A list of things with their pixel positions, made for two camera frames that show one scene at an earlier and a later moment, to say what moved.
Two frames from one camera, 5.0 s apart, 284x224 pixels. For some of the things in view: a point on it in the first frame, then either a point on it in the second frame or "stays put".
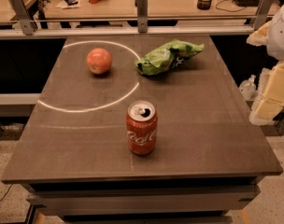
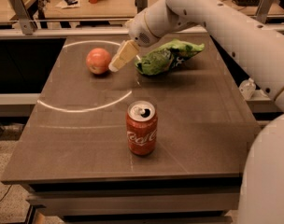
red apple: x=98 y=61 stays put
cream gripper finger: x=275 y=91 to x=127 y=51
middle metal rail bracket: x=141 y=2 stays put
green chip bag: x=163 y=59 stays put
